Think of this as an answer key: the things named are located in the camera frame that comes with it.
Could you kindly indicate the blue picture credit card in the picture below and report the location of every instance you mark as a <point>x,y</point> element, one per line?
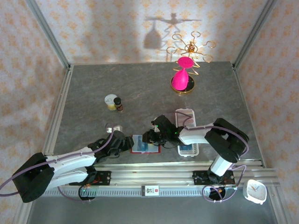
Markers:
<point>140,144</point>

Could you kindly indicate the red card holder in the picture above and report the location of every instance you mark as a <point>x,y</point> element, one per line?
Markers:
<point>154,149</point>

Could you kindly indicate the credit card stack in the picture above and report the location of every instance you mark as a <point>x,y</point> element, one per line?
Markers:
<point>187,121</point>

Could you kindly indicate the dark blue credit card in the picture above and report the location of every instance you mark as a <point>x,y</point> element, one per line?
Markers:
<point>186,147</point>

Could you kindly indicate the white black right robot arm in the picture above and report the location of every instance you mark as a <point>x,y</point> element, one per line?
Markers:
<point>194,137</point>

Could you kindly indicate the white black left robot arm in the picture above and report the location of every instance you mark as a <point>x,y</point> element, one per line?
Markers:
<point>70,159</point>

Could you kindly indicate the white plastic perforated basket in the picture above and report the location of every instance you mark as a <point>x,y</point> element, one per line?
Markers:
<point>187,153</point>

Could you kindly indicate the small black-capped spice bottle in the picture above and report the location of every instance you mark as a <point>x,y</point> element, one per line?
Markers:
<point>118,105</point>

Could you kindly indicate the yellow tin can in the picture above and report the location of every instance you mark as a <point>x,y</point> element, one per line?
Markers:
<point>110,101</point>

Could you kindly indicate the small white label display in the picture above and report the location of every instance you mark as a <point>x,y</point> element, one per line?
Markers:
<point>150,191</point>

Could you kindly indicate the white alarm clock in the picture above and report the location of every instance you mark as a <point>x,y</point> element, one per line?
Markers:
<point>255,191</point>

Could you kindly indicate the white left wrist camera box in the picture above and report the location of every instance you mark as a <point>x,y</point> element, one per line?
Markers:
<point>116,128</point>

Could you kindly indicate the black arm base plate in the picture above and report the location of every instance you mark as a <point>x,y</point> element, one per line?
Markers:
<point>198,177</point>
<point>105,178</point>

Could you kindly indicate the aluminium front rail frame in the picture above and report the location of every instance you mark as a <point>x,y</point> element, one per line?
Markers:
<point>151,175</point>

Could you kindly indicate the aluminium side rail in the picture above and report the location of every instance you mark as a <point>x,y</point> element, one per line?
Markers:
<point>59,112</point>
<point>245,109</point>

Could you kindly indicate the aluminium corner post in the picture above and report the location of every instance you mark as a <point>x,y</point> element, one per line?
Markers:
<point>46,32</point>
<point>254,32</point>

